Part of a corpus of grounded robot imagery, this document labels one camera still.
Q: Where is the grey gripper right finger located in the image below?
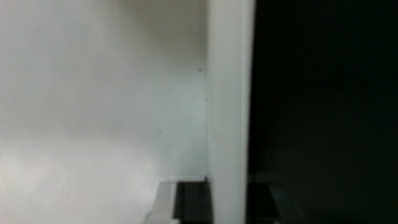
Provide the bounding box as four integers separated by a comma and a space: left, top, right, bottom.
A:
247, 183, 296, 224

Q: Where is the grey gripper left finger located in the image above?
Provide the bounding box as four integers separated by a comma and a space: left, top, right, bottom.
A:
154, 177, 211, 224

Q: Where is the white square table top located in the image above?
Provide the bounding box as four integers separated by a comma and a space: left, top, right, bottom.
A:
0, 0, 255, 224

